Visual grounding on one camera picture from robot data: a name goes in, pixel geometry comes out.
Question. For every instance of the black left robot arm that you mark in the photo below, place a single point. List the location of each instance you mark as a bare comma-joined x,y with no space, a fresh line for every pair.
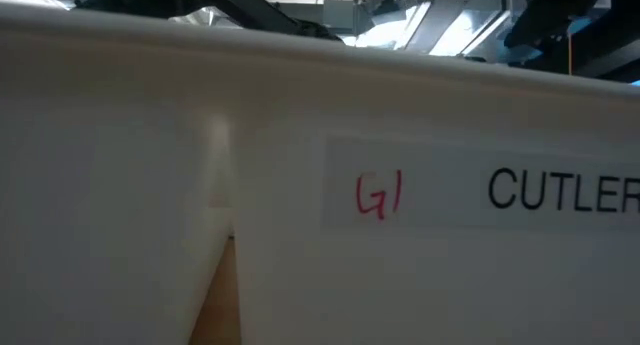
250,7

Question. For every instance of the white tray label sticker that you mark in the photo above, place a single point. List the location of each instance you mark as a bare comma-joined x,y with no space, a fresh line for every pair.
450,195

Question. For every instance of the white cutlery tray grey liners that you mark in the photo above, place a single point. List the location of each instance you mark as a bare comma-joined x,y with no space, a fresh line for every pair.
150,185

